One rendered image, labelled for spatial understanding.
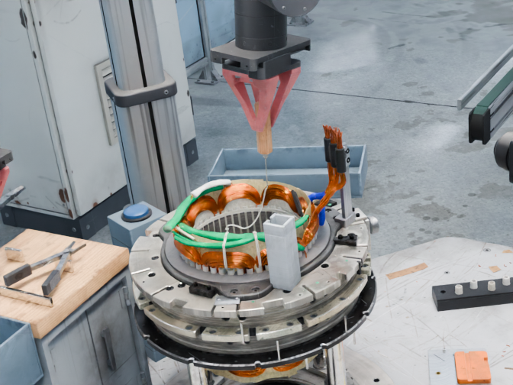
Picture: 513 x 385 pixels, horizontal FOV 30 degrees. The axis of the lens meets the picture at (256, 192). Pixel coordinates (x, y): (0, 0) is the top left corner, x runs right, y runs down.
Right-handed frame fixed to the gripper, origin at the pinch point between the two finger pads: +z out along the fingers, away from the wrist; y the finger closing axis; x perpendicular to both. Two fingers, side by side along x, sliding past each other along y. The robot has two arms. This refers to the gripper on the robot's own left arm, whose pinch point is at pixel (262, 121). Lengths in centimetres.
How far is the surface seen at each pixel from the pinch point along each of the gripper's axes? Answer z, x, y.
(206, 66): 111, 271, 276
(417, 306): 49, 5, 47
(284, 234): 13.1, -3.5, -0.5
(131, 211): 27.0, 37.5, 12.1
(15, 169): 104, 223, 118
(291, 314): 23.9, -4.2, -0.1
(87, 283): 26.3, 24.5, -8.1
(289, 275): 18.7, -3.8, 0.1
